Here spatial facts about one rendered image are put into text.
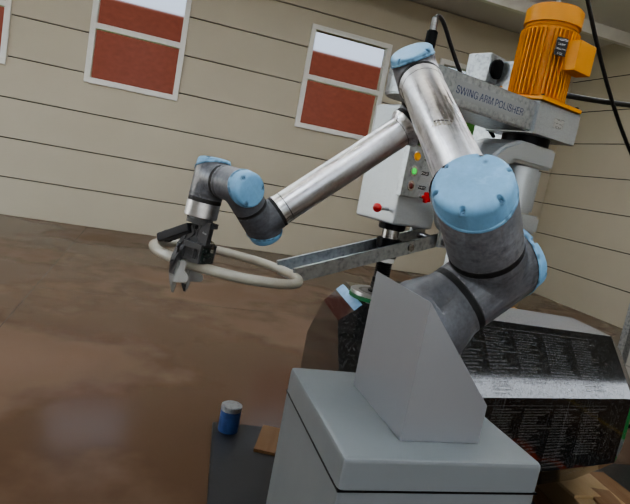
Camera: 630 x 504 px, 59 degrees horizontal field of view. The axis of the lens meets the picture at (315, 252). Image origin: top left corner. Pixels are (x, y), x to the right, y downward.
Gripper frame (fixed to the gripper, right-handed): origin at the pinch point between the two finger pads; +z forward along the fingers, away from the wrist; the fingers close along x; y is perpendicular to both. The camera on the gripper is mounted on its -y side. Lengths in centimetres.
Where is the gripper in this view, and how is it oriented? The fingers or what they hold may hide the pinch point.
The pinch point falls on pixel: (177, 286)
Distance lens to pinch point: 158.4
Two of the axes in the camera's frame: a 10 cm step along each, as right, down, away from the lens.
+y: 8.7, 2.8, -4.0
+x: 4.2, 0.1, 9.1
